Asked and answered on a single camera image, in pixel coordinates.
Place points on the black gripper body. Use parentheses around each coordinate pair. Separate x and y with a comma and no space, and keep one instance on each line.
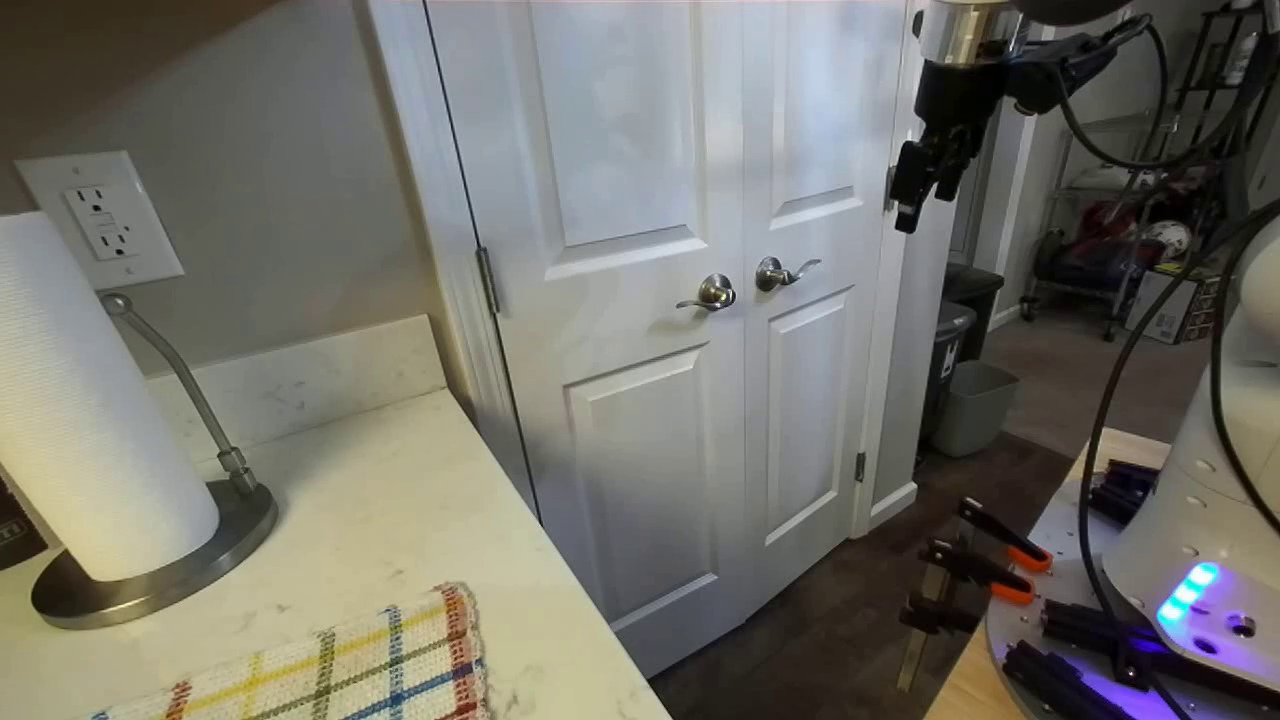
(1034,73)

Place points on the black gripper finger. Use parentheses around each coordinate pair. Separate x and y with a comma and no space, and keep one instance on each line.
(953,161)
(911,184)

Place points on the white door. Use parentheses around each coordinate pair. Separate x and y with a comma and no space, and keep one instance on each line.
(820,86)
(603,161)

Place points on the silver door lever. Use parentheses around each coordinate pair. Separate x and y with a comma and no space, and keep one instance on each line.
(772,273)
(712,295)

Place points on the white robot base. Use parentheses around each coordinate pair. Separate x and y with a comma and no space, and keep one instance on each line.
(1203,561)

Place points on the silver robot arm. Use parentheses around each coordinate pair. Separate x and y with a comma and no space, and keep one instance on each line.
(980,55)

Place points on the metal door hinge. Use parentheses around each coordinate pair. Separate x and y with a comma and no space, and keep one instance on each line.
(491,280)

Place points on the metal storage rack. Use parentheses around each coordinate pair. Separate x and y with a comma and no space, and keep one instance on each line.
(1112,241)

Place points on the grey trash bin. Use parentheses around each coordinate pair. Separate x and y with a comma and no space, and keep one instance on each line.
(973,408)

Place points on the black orange clamp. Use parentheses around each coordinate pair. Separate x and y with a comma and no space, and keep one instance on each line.
(936,601)
(1018,547)

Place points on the black orange clamp lower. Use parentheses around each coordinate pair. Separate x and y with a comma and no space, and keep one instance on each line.
(936,601)

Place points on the plaid dish cloth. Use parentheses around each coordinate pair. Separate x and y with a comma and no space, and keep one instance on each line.
(406,662)

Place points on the metal paper towel holder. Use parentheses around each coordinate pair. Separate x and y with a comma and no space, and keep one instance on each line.
(235,519)

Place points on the white paper towel roll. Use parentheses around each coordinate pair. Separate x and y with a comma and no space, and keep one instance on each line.
(79,421)

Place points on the white door frame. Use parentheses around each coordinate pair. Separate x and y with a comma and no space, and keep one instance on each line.
(469,333)

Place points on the white wall outlet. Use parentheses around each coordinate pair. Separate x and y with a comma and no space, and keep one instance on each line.
(107,219)

